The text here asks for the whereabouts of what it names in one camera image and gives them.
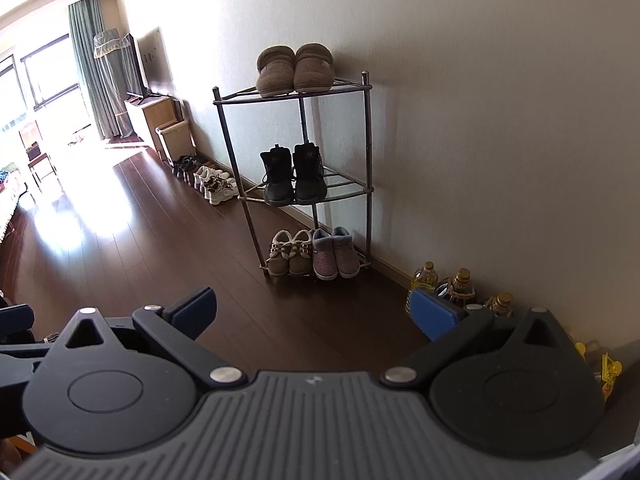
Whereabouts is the light wooden tv cabinet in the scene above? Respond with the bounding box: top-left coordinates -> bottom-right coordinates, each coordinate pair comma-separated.
124,94 -> 181,153

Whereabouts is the dark bottle with red label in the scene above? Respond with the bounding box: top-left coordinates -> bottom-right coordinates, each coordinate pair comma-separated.
436,268 -> 475,308
480,294 -> 516,318

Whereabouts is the cream lidded bin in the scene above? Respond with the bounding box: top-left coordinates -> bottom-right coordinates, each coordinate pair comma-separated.
155,119 -> 193,162

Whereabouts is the flat screen television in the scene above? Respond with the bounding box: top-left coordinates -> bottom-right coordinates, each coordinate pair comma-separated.
126,26 -> 174,101

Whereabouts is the small yellow bottle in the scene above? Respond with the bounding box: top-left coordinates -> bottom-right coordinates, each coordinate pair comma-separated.
574,342 -> 623,401

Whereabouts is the small wooden chair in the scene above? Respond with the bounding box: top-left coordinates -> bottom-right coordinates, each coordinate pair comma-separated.
19,125 -> 58,191

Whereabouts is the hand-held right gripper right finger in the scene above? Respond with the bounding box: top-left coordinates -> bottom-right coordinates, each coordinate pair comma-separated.
382,288 -> 571,388

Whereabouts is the metal corner shoe rack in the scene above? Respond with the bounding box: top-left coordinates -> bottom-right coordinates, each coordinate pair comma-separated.
212,71 -> 375,281

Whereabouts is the beige knit slipper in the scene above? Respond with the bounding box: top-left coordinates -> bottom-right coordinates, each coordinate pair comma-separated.
256,46 -> 296,98
293,43 -> 335,93

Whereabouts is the grey-green curtain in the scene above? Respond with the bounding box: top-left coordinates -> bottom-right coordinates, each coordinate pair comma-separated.
67,0 -> 126,140

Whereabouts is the cream sofa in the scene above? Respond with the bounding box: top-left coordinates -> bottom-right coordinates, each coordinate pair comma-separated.
0,162 -> 28,248

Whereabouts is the yellow cooking oil bottle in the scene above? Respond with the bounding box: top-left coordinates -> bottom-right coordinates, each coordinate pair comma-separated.
410,261 -> 440,317

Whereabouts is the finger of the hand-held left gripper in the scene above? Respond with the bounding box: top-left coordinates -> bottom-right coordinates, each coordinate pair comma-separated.
0,344 -> 51,376
0,305 -> 36,345

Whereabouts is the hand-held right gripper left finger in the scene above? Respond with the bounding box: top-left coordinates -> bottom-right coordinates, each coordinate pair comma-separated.
62,287 -> 248,387

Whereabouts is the black high-top boot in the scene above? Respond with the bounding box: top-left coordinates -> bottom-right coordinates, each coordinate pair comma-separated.
292,142 -> 328,205
261,144 -> 295,206

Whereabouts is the row of assorted sneakers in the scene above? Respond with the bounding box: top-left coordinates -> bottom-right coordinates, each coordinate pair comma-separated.
171,155 -> 240,206

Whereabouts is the brown fleece-lined strap shoe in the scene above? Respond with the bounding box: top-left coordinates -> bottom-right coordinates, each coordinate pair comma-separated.
267,230 -> 296,277
289,229 -> 315,277

